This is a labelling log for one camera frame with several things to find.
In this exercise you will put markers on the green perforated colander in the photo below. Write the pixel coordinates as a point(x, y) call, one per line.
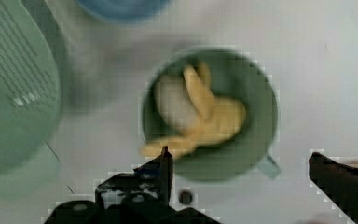
point(32, 66)

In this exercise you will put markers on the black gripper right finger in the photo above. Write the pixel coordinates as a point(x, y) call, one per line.
point(338, 181)

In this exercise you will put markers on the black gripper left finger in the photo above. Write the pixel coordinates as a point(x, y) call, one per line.
point(139, 197)

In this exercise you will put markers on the green mug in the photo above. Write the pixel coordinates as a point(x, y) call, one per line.
point(234, 74)

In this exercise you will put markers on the blue bowl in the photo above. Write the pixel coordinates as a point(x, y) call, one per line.
point(123, 11)

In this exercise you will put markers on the peeled toy banana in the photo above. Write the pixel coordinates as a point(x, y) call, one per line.
point(200, 117)

